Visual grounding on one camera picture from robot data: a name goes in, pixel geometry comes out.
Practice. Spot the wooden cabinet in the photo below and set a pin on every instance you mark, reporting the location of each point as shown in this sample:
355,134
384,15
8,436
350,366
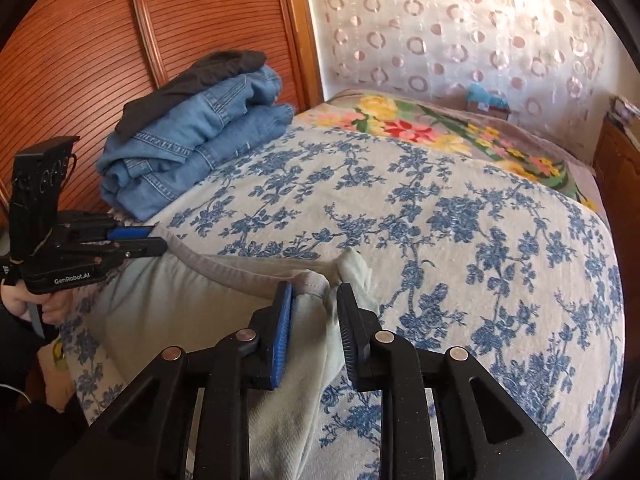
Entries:
620,175

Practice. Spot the person's dark clothing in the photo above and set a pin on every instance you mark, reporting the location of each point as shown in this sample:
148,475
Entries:
35,435

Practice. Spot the blue floral bedspread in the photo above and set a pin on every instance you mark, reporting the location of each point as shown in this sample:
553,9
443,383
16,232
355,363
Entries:
450,260

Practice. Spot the person's left hand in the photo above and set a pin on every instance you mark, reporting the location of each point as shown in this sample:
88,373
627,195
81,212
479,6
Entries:
15,297

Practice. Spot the colourful flower blanket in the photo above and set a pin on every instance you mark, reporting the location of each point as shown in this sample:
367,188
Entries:
400,120

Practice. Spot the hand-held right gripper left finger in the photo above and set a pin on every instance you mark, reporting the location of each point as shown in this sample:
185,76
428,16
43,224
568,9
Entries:
282,330

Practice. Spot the folded black garment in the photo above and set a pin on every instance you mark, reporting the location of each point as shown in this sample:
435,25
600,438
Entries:
200,75

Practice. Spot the small cardboard box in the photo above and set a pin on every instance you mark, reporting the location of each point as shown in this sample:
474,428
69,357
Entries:
492,112

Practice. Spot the light blue cloth item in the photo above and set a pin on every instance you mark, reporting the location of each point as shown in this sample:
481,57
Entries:
482,94

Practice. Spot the sheer curtain with circles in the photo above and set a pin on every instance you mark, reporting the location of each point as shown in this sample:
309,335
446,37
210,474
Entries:
450,10

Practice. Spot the grey-green pants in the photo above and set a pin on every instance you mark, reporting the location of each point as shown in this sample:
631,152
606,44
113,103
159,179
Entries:
165,320

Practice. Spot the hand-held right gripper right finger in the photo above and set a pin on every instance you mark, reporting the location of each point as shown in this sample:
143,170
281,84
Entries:
350,330

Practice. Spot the folded blue jeans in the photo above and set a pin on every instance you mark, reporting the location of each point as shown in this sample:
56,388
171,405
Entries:
200,125

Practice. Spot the wooden slatted wardrobe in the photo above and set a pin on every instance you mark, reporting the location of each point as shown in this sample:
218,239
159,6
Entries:
100,35

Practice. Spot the stack of papers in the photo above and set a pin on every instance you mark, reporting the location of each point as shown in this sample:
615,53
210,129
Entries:
625,112

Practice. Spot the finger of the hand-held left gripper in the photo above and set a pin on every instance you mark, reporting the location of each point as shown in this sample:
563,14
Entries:
147,247
132,233

